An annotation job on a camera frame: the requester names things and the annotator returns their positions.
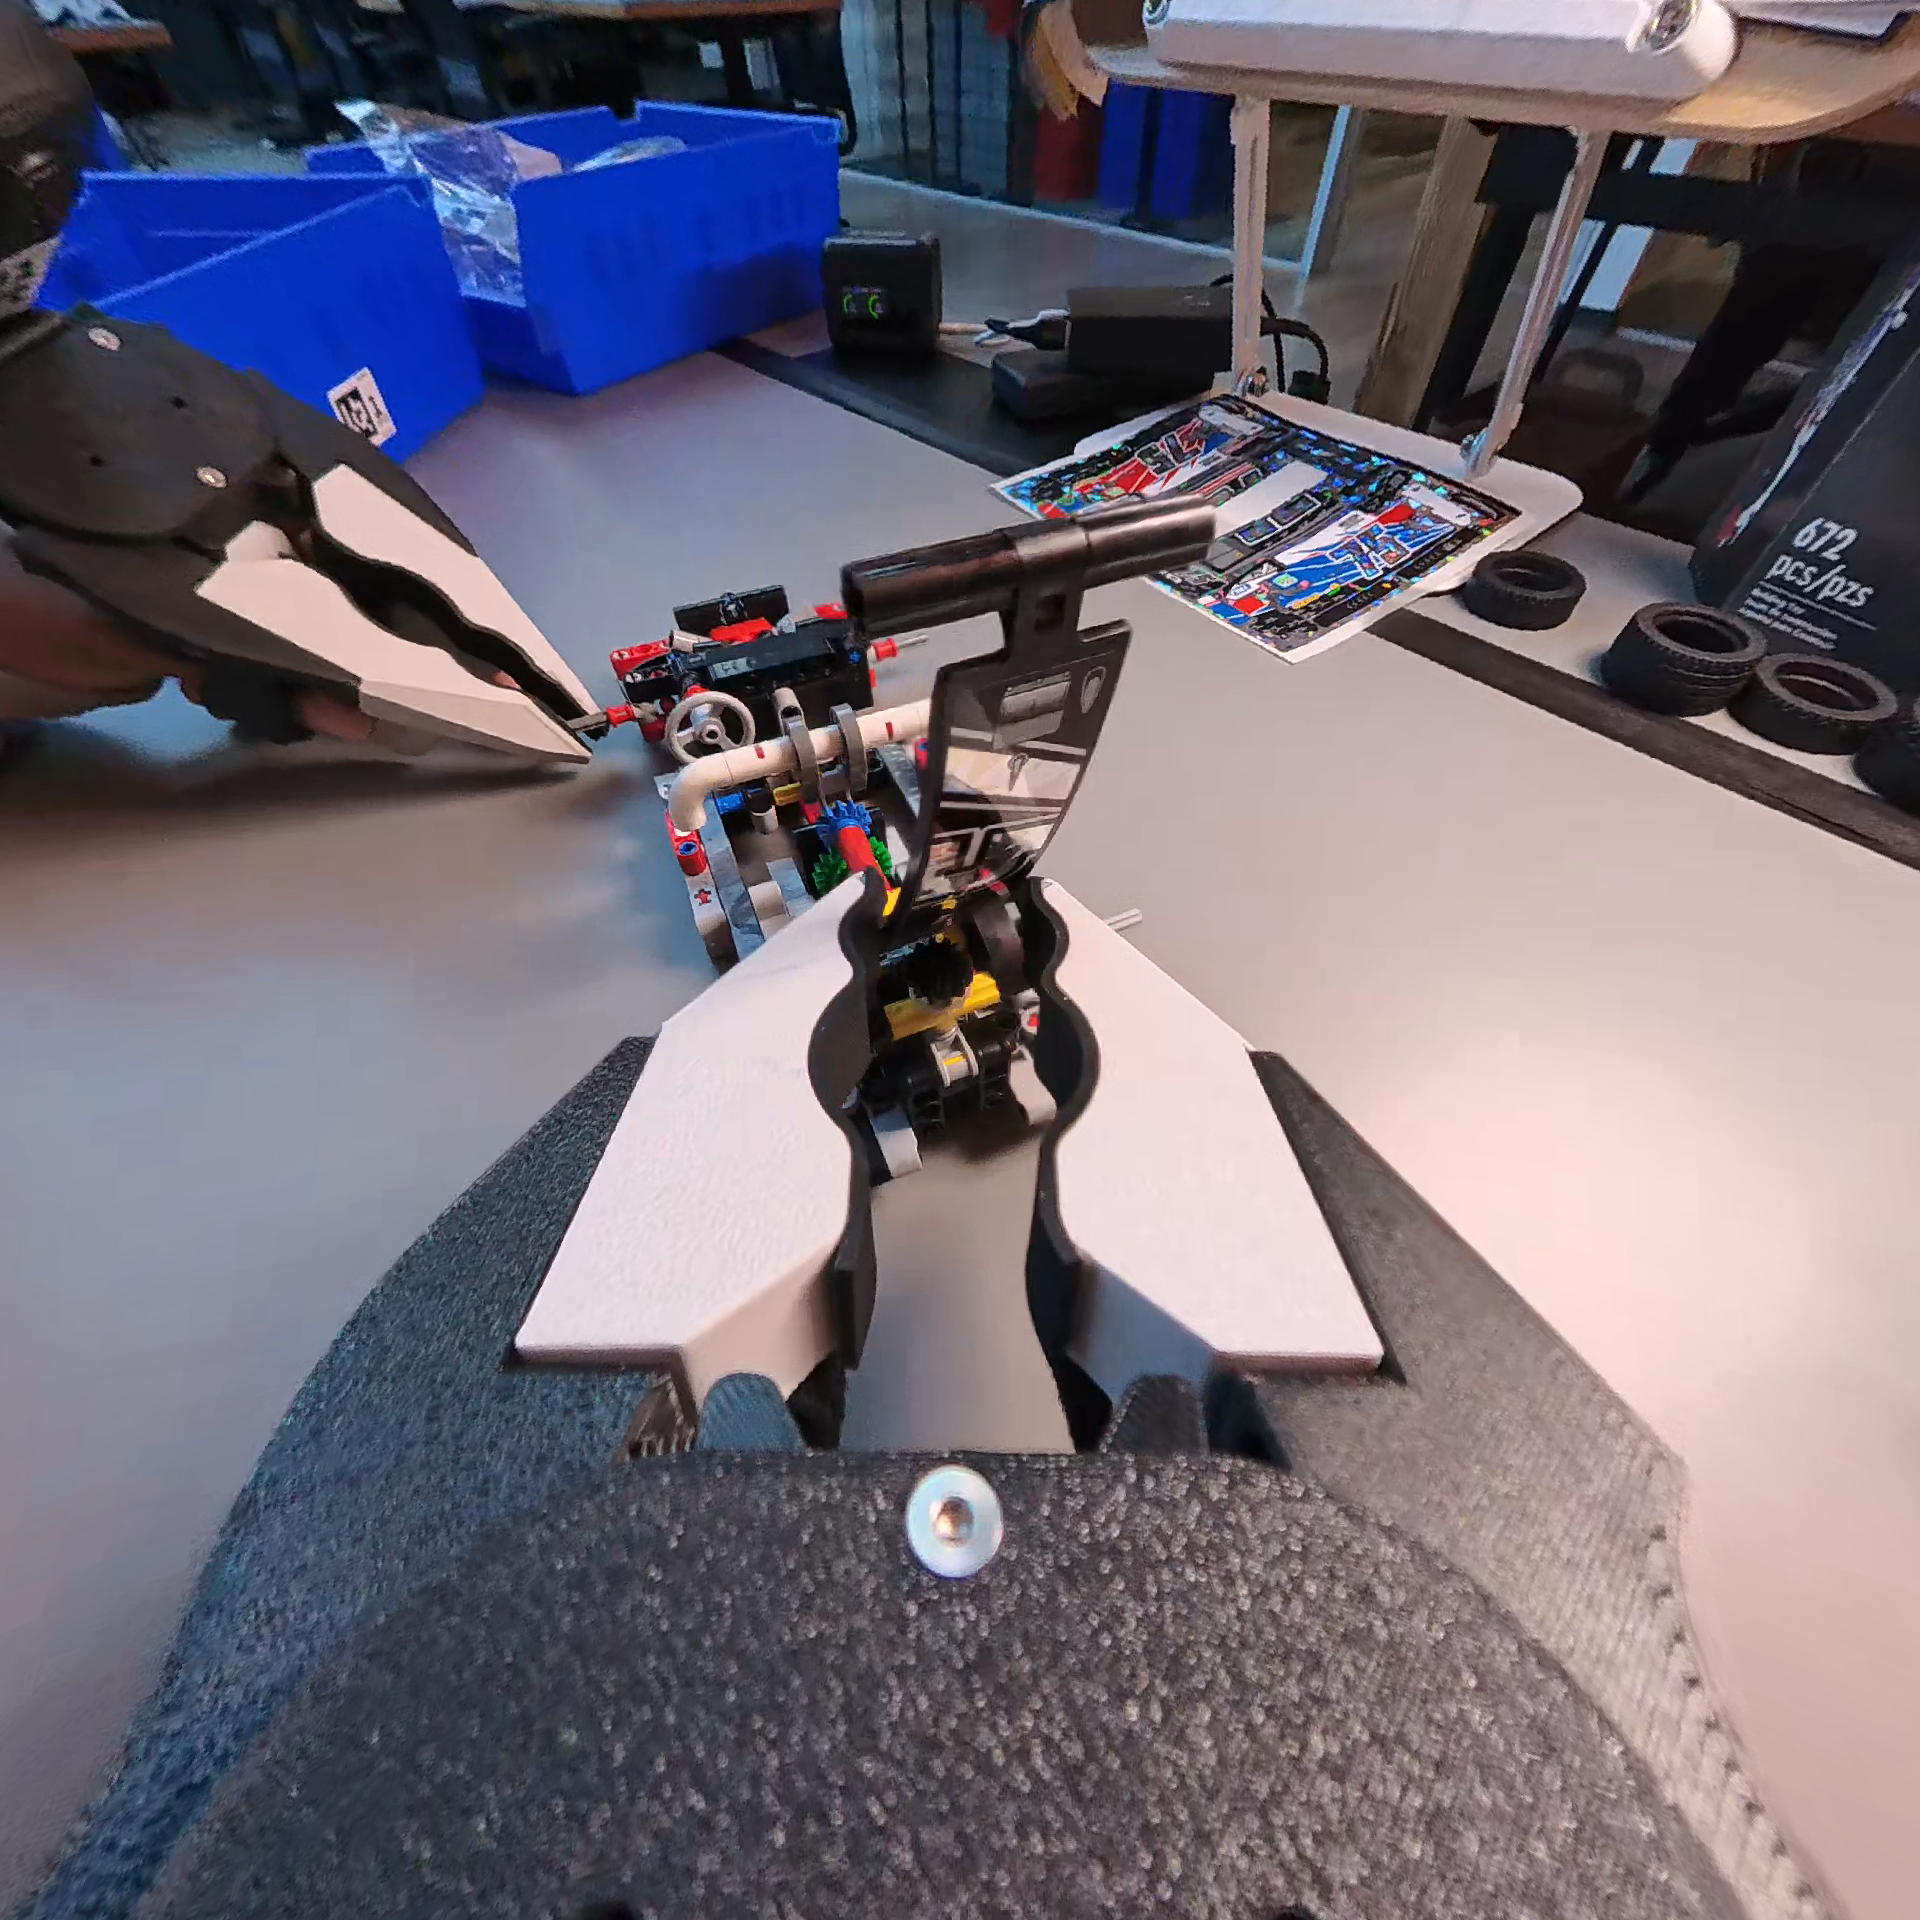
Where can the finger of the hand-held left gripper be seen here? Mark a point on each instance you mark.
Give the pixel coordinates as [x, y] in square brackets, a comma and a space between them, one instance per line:
[376, 667]
[427, 540]

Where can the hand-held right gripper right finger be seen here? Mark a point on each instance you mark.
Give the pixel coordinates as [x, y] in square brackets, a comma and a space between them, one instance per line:
[1214, 1201]

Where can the blue plastic storage bin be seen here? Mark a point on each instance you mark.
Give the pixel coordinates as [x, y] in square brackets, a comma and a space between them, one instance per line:
[662, 253]
[300, 299]

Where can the black power adapter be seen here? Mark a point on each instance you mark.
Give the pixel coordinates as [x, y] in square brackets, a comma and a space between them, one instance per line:
[1148, 330]
[1080, 386]

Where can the clear bag of lego parts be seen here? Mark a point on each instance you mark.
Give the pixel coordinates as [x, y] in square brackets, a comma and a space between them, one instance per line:
[450, 180]

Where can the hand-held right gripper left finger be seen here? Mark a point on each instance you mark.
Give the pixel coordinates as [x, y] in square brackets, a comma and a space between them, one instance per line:
[704, 1184]

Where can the black device green display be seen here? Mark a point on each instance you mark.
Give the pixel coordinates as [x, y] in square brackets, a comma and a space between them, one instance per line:
[886, 292]

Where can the black rubber lego tyre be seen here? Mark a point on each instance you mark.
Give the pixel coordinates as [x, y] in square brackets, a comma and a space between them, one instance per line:
[1680, 693]
[1816, 733]
[1523, 616]
[1894, 779]

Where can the person's left hand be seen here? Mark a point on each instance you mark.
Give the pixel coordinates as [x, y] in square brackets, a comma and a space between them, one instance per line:
[75, 645]

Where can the multicoloured lego car chassis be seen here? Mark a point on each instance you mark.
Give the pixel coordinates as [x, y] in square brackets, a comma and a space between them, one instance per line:
[764, 652]

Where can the holographic sticker sheet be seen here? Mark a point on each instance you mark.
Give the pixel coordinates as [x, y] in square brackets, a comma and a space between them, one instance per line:
[1276, 511]

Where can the black lego set box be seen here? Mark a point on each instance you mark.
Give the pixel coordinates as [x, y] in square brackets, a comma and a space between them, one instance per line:
[1828, 495]

